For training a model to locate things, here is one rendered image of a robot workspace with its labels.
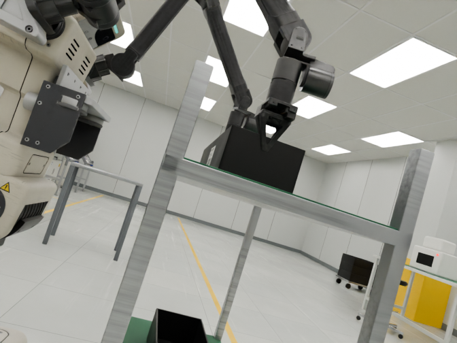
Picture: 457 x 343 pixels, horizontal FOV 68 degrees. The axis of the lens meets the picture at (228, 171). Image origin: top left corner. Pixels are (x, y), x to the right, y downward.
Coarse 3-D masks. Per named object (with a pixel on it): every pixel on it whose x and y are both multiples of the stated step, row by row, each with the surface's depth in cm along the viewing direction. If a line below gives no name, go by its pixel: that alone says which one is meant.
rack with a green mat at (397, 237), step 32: (192, 96) 52; (192, 128) 52; (192, 160) 52; (416, 160) 60; (160, 192) 51; (224, 192) 64; (256, 192) 54; (416, 192) 59; (160, 224) 51; (256, 224) 144; (320, 224) 79; (352, 224) 57; (384, 256) 60; (128, 288) 49; (384, 288) 58; (128, 320) 49; (224, 320) 140; (384, 320) 58
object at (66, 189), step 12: (72, 168) 320; (84, 168) 323; (96, 168) 364; (72, 180) 358; (132, 180) 340; (60, 204) 317; (132, 204) 338; (60, 216) 355; (132, 216) 338; (48, 228) 315; (120, 240) 335
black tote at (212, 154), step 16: (240, 128) 71; (224, 144) 72; (240, 144) 71; (256, 144) 72; (208, 160) 96; (224, 160) 71; (240, 160) 71; (256, 160) 72; (272, 160) 72; (288, 160) 73; (256, 176) 72; (272, 176) 72; (288, 176) 73; (288, 192) 73
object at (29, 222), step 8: (24, 208) 85; (32, 208) 89; (40, 208) 95; (24, 216) 87; (32, 216) 91; (40, 216) 95; (16, 224) 84; (24, 224) 85; (32, 224) 91; (16, 232) 85; (0, 240) 91
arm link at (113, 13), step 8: (72, 0) 72; (112, 0) 72; (80, 8) 74; (88, 8) 70; (96, 8) 71; (104, 8) 72; (112, 8) 74; (88, 16) 74; (96, 16) 73; (104, 16) 74; (112, 16) 75; (96, 24) 74
